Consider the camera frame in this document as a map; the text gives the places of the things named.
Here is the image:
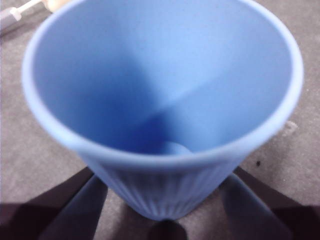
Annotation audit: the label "blue ribbed plastic cup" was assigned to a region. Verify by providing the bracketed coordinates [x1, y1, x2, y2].
[21, 0, 305, 222]

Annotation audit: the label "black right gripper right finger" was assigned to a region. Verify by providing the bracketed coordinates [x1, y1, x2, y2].
[221, 166, 320, 240]

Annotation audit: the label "grey-handled sponge cup brush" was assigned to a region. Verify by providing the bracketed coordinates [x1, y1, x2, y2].
[0, 0, 68, 36]

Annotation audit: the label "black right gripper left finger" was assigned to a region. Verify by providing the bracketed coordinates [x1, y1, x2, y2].
[0, 166, 109, 240]

